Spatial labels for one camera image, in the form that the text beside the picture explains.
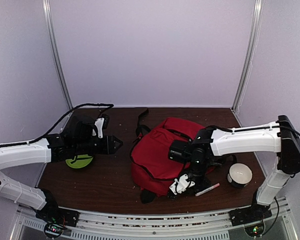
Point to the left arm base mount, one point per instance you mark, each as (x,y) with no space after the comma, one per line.
(62,217)

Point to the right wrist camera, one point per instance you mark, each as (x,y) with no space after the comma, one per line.
(181,184)

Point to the right aluminium corner post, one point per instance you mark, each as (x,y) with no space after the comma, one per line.
(247,64)

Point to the aluminium corner post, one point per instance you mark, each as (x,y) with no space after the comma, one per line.
(247,64)
(55,53)

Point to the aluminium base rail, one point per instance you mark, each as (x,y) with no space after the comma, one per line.
(209,225)

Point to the pink white pen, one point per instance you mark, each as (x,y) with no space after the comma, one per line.
(207,189)

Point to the white dark bowl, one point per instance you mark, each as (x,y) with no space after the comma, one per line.
(239,175)

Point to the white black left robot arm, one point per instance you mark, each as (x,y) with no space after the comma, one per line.
(82,135)

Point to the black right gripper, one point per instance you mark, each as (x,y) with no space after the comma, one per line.
(206,183)

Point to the green plate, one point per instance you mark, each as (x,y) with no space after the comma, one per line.
(79,161)

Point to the red student backpack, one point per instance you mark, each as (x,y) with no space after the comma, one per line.
(160,155)

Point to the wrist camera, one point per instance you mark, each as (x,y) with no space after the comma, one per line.
(181,184)
(100,124)

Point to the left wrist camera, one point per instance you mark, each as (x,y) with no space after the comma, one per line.
(100,124)

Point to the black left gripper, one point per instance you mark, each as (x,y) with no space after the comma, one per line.
(108,148)

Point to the left aluminium corner post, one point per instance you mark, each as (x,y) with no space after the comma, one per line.
(55,53)

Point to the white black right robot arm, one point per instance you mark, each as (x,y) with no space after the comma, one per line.
(212,142)

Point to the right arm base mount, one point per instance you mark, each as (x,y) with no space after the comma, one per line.
(250,215)

